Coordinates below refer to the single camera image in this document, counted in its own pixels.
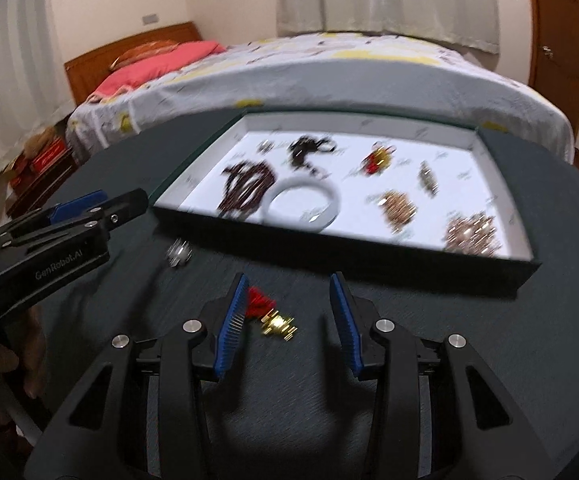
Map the small red gold charm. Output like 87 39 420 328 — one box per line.
245 286 298 341

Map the silver crystal ring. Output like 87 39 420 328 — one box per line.
165 238 194 269

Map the white jade bangle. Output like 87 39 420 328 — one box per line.
259 176 341 233

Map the dark red bead bracelet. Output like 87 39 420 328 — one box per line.
218 159 279 221

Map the rose gold bead cluster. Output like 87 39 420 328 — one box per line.
378 191 417 233

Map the gold pearl flower brooch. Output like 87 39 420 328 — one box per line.
443 211 502 257

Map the crystal leaf brooch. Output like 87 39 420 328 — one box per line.
419 160 438 197

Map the red tassel gold charm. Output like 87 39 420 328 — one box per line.
361 142 396 176

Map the dark cord pendant necklace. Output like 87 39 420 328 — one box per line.
286 134 339 179

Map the pearl crystal earring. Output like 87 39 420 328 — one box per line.
257 140 276 154

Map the dark green jewelry box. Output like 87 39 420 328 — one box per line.
151 110 540 296

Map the left human hand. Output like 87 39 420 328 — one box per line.
0 306 48 425

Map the red box on nightstand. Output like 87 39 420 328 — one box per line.
10 130 67 196

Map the dark blue table mat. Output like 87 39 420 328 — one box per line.
43 132 579 479

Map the pink pillow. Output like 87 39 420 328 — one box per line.
87 40 227 103

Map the wooden headboard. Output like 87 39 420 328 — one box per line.
63 20 205 108

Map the orange patterned cushion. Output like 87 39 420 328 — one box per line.
110 40 179 72

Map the bed with patterned sheet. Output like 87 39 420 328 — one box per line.
66 34 575 162

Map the brown wooden door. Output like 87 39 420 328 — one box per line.
523 0 579 134

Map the wall socket plate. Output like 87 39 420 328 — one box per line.
142 13 160 25

